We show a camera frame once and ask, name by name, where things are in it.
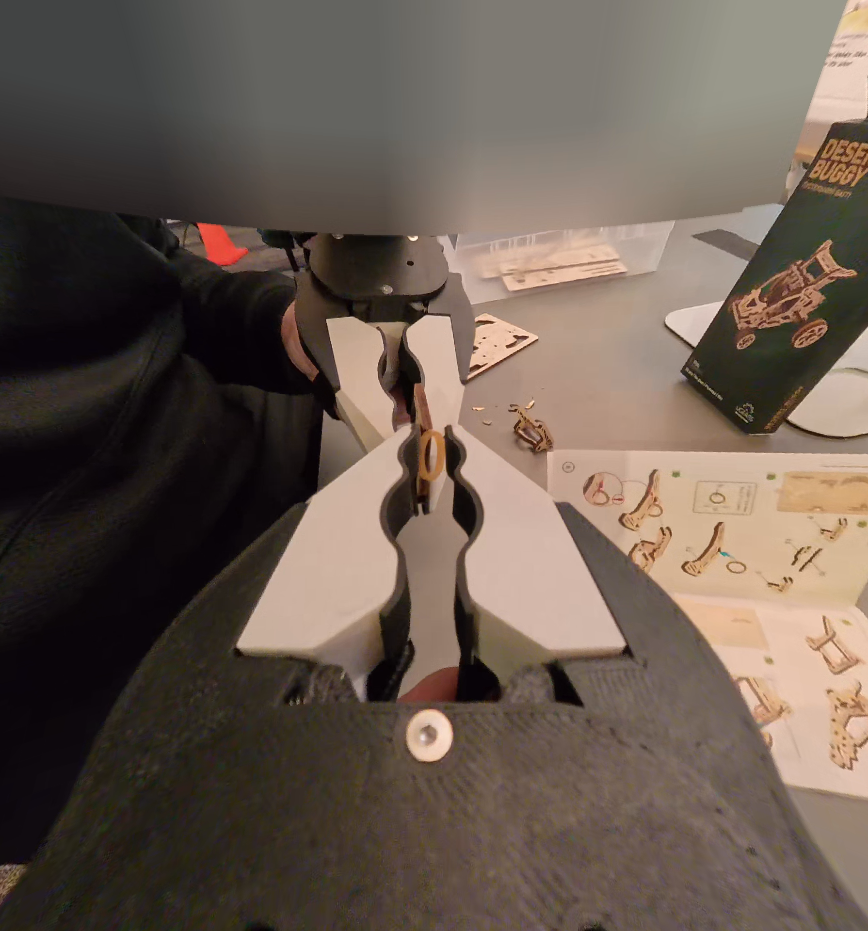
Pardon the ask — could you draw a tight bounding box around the punched wooden parts sheet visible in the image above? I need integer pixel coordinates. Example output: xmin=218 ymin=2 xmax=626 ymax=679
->
xmin=466 ymin=313 xmax=540 ymax=381

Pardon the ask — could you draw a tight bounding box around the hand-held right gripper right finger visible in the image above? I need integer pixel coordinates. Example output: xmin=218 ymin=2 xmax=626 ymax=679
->
xmin=447 ymin=425 xmax=628 ymax=686

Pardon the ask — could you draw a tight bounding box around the folded instruction sheet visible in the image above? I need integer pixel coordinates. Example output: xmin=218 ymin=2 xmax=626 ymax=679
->
xmin=546 ymin=449 xmax=868 ymax=805

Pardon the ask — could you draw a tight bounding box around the person's left hand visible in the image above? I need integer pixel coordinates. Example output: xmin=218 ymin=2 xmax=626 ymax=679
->
xmin=281 ymin=301 xmax=320 ymax=381

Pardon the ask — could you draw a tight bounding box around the white monitor stand base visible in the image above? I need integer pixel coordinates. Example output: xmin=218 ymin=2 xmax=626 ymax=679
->
xmin=664 ymin=300 xmax=868 ymax=439

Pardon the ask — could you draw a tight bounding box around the dark green model kit box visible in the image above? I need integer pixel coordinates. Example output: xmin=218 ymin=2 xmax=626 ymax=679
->
xmin=680 ymin=116 xmax=868 ymax=437

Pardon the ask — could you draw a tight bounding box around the orange cone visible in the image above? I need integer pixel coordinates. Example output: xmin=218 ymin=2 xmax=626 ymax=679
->
xmin=194 ymin=222 xmax=250 ymax=267

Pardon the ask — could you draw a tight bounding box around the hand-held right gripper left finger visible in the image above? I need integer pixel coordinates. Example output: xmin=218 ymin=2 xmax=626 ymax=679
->
xmin=236 ymin=426 xmax=416 ymax=702

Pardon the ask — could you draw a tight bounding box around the white printed paper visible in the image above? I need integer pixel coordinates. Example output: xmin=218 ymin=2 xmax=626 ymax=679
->
xmin=793 ymin=0 xmax=868 ymax=183

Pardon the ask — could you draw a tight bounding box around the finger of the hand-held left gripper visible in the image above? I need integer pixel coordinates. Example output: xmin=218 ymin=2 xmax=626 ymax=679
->
xmin=402 ymin=312 xmax=469 ymax=432
xmin=324 ymin=316 xmax=407 ymax=452

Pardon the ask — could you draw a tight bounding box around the person's left forearm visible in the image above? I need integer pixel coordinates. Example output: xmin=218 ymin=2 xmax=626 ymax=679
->
xmin=159 ymin=243 xmax=298 ymax=397

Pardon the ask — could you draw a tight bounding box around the wooden model part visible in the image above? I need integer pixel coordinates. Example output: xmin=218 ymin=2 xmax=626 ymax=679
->
xmin=393 ymin=384 xmax=451 ymax=517

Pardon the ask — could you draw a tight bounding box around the clear plastic container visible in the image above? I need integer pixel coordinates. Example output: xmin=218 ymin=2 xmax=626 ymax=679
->
xmin=437 ymin=221 xmax=675 ymax=305

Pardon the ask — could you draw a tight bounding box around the small wooden model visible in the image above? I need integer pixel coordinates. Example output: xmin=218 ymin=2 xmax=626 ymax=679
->
xmin=509 ymin=403 xmax=556 ymax=454

